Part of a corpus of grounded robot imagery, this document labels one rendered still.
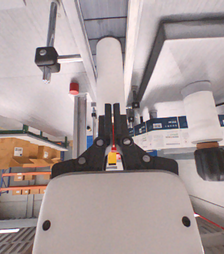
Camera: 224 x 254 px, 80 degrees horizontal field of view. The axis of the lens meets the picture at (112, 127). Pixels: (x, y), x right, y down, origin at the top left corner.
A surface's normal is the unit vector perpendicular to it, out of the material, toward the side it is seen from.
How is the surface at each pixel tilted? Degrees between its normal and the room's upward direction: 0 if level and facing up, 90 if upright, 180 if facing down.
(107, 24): 0
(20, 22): 0
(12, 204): 90
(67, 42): 0
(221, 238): 90
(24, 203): 90
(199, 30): 90
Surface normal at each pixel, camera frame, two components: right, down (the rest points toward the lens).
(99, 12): 0.04, 0.97
